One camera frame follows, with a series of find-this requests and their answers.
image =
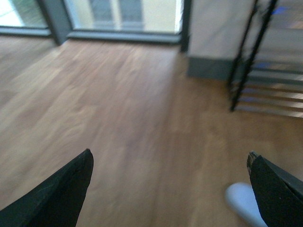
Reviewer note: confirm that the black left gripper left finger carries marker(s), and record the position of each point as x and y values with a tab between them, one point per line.
57	201

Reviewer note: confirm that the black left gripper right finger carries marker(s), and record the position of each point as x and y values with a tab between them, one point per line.
279	194

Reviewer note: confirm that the black metal shoe rack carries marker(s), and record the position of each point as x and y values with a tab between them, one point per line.
267	72

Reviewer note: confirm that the light blue slipper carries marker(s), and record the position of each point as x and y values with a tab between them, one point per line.
241	199

